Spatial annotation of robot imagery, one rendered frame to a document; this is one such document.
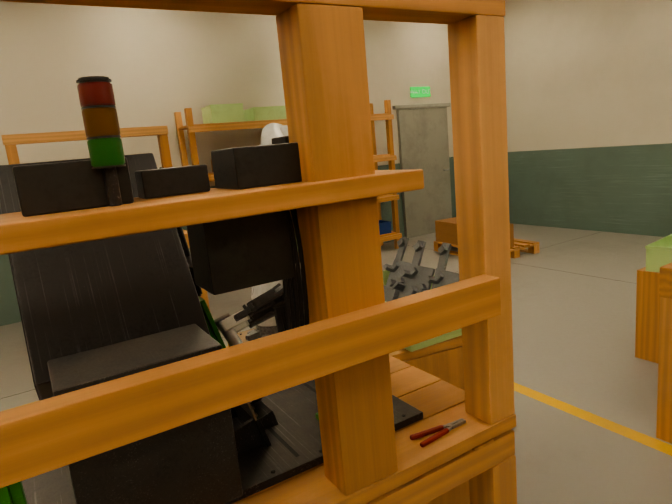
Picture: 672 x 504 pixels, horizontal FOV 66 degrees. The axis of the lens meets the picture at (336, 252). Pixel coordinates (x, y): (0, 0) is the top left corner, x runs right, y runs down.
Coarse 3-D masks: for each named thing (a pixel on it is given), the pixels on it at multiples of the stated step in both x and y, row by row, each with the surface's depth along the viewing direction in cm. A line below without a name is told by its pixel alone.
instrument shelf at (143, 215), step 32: (224, 192) 90; (256, 192) 86; (288, 192) 90; (320, 192) 93; (352, 192) 96; (384, 192) 100; (0, 224) 69; (32, 224) 70; (64, 224) 72; (96, 224) 74; (128, 224) 77; (160, 224) 79; (192, 224) 82
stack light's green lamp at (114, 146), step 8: (88, 144) 80; (96, 144) 79; (104, 144) 79; (112, 144) 80; (120, 144) 81; (96, 152) 79; (104, 152) 79; (112, 152) 80; (120, 152) 81; (96, 160) 80; (104, 160) 79; (112, 160) 80; (120, 160) 81; (96, 168) 80
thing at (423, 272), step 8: (416, 248) 241; (416, 256) 242; (416, 264) 241; (424, 272) 236; (432, 272) 232; (408, 280) 242; (416, 280) 238; (424, 280) 234; (408, 288) 241; (400, 296) 236
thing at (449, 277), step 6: (444, 246) 225; (450, 246) 225; (444, 252) 225; (444, 258) 225; (438, 264) 228; (444, 264) 225; (438, 270) 227; (444, 270) 224; (444, 276) 223; (450, 276) 220; (456, 276) 217; (444, 282) 223; (450, 282) 220; (432, 288) 228
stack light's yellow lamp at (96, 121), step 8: (88, 112) 78; (96, 112) 78; (104, 112) 79; (112, 112) 80; (88, 120) 78; (96, 120) 78; (104, 120) 79; (112, 120) 80; (88, 128) 79; (96, 128) 78; (104, 128) 79; (112, 128) 80; (88, 136) 80; (96, 136) 79; (104, 136) 79; (112, 136) 80; (120, 136) 81
